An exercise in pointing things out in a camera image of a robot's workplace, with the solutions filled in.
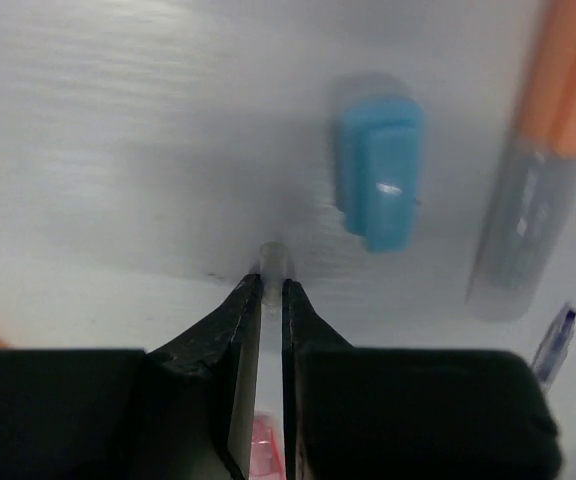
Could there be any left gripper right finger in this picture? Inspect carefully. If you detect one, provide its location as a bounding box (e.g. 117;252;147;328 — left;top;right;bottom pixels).
282;280;563;479

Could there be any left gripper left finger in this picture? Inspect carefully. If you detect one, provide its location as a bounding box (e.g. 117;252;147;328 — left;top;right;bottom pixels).
0;274;262;479

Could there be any blue highlighter cap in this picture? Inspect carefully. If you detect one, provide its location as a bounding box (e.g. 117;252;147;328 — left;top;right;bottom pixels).
334;96;425;253

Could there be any grey highlighter orange cap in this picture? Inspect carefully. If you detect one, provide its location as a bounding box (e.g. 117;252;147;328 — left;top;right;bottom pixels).
467;1;576;321

